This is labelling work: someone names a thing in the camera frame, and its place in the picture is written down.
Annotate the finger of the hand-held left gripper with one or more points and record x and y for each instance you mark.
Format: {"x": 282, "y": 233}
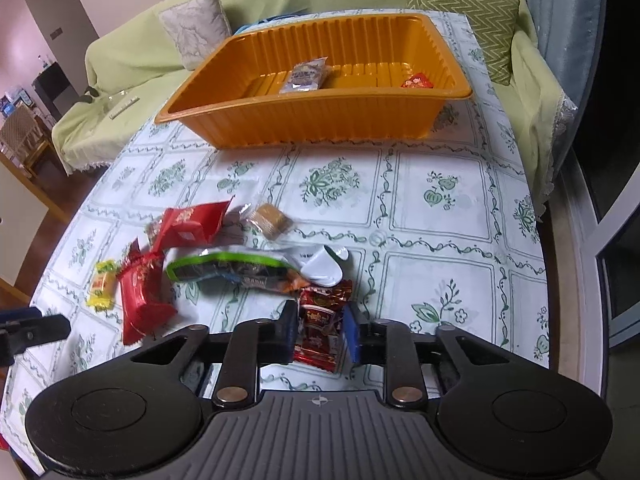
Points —
{"x": 42, "y": 332}

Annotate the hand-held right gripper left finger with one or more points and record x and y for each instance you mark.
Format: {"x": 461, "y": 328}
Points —
{"x": 286, "y": 332}

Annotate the yellow candy packet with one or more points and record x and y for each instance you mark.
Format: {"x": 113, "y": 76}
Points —
{"x": 103, "y": 285}

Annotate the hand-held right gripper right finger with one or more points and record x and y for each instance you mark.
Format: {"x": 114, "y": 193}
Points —
{"x": 350, "y": 334}

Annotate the clear brown cracker packet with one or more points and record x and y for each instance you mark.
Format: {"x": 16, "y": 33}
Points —
{"x": 268, "y": 222}

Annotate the green zigzag pillow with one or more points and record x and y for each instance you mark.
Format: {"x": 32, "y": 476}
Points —
{"x": 465, "y": 20}

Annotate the orange plastic tray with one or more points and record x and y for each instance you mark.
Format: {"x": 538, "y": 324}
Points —
{"x": 300, "y": 122}

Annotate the white remote control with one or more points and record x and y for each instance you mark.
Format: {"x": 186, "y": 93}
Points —
{"x": 123, "y": 108}

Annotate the white sliding door frame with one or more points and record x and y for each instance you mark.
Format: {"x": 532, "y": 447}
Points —
{"x": 582, "y": 240}

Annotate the wooden chair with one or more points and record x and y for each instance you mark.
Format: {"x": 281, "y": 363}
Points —
{"x": 20, "y": 132}

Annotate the green covered sofa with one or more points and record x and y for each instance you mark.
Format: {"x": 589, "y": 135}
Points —
{"x": 140, "y": 50}

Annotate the white snack packet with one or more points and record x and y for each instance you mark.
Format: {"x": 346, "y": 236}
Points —
{"x": 321, "y": 267}

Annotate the blue plush toy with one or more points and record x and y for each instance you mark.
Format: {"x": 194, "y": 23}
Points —
{"x": 260, "y": 24}

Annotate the wall switch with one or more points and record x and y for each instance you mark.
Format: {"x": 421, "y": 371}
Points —
{"x": 56, "y": 34}

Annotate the dark red snack packet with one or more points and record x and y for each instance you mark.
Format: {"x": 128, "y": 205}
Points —
{"x": 320, "y": 325}

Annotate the green and black snack packet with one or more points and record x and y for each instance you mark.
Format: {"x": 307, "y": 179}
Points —
{"x": 225, "y": 270}

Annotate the small red snack packet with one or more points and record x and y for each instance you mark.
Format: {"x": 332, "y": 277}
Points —
{"x": 416, "y": 81}

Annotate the blue-grey curtain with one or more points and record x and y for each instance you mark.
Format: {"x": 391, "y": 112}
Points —
{"x": 560, "y": 25}

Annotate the black cabinet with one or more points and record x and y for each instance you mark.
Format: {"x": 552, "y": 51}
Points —
{"x": 50, "y": 85}

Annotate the clear purple-print snack packet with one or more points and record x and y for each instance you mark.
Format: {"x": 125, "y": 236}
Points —
{"x": 302, "y": 77}

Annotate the grey leaf-print pillow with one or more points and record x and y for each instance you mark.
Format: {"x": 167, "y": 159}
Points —
{"x": 197, "y": 27}

